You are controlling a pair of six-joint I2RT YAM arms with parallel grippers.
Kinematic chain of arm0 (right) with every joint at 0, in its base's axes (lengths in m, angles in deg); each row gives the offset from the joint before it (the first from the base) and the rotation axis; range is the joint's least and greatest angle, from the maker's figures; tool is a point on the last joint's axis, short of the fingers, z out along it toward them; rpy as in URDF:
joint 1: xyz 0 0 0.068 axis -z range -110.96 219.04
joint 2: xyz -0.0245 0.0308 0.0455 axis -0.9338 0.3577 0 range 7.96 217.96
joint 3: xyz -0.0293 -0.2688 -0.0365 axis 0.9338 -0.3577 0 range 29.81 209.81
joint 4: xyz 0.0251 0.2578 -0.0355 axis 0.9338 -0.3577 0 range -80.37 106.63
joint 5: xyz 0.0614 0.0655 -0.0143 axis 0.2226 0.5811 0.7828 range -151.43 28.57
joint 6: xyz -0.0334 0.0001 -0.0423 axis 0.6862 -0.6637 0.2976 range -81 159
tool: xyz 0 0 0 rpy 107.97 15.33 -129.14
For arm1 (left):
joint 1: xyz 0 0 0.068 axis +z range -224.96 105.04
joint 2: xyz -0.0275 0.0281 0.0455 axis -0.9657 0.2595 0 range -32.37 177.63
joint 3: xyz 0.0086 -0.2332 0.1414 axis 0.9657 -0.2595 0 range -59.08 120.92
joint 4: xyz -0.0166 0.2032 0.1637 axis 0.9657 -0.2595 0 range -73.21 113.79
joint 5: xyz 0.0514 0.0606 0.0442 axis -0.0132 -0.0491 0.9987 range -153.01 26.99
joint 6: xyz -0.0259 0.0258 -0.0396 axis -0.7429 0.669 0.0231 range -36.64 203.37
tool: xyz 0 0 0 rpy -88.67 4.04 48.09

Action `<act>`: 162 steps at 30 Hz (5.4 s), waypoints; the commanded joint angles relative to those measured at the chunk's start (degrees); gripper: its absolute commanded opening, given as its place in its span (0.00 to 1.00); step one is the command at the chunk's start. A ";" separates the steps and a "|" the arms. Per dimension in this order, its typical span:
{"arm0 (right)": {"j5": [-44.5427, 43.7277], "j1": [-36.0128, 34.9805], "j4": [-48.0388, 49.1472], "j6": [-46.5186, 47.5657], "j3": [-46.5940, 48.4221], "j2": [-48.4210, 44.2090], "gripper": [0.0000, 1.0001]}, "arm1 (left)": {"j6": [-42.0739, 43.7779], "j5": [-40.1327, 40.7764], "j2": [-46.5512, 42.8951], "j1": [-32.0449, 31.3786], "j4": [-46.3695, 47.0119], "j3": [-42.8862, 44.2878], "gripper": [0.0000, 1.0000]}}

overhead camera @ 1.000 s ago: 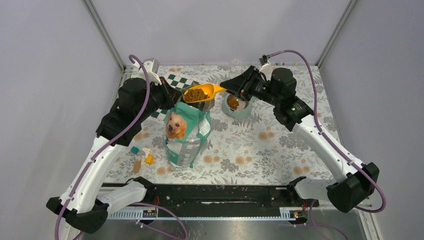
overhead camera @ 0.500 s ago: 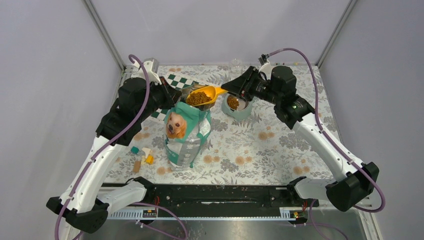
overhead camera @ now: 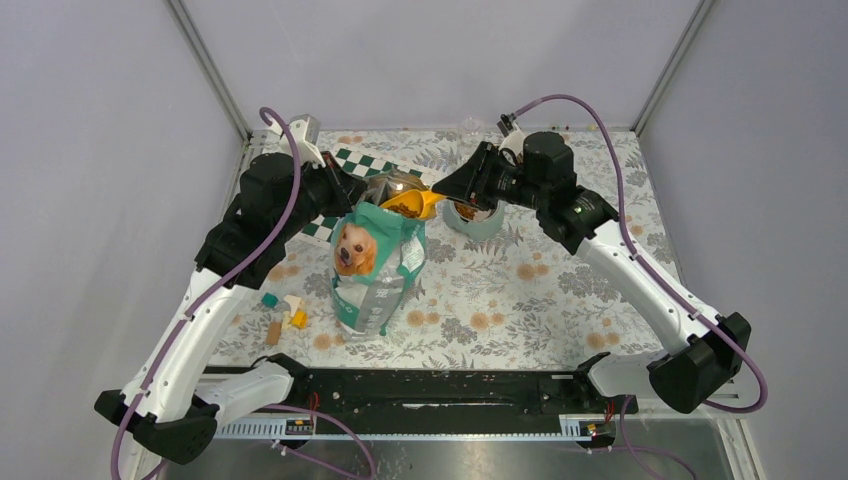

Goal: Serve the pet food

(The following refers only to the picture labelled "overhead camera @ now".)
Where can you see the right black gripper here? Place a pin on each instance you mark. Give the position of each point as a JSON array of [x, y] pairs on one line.
[[472, 182]]

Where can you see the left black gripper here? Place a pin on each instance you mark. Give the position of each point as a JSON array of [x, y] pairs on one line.
[[346, 189]]

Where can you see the orange plastic scoop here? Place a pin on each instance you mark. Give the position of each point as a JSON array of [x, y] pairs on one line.
[[424, 200]]

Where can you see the green pet food bag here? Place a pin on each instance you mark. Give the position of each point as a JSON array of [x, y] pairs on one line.
[[377, 256]]

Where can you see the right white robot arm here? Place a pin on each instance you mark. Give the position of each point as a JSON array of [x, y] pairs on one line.
[[701, 349]]

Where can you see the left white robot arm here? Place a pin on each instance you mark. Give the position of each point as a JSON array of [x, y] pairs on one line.
[[163, 406]]

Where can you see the brown pet food kibble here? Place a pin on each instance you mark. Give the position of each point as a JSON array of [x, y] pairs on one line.
[[409, 212]]

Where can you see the teal double pet feeder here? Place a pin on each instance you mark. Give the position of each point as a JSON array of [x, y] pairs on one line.
[[477, 231]]

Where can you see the near steel bowl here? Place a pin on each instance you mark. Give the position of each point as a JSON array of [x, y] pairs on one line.
[[470, 214]]

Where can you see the white toy piece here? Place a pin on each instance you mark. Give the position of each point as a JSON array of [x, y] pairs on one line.
[[292, 304]]

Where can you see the teal cube block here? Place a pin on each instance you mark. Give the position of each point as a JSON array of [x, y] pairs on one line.
[[269, 300]]

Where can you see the floral tablecloth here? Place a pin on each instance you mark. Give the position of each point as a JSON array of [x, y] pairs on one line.
[[515, 301]]

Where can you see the yellow toy block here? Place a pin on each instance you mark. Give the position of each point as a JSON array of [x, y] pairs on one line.
[[299, 320]]

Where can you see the brown wooden block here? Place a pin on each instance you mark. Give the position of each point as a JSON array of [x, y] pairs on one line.
[[273, 333]]

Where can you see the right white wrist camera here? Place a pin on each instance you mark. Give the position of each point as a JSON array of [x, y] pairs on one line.
[[512, 146]]

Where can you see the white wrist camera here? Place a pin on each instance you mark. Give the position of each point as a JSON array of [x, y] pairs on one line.
[[305, 130], [512, 146]]

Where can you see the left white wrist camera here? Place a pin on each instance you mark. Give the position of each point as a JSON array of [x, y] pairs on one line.
[[305, 130]]

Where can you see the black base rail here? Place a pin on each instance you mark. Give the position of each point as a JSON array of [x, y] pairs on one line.
[[449, 402]]

